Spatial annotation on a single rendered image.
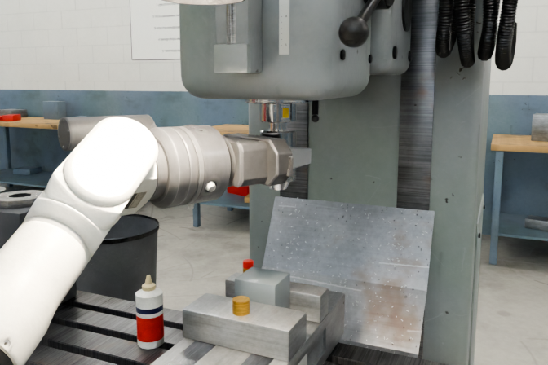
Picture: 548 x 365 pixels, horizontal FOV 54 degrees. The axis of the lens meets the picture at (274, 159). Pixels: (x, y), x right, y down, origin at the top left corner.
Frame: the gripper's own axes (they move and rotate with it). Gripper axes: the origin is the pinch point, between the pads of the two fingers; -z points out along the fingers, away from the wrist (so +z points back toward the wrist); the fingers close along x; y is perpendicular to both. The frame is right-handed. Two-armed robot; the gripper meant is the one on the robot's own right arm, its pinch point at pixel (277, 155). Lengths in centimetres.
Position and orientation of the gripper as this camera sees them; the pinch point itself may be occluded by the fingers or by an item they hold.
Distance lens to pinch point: 69.4
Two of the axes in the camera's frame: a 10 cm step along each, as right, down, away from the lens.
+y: -0.1, 9.9, 1.4
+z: -7.5, 0.9, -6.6
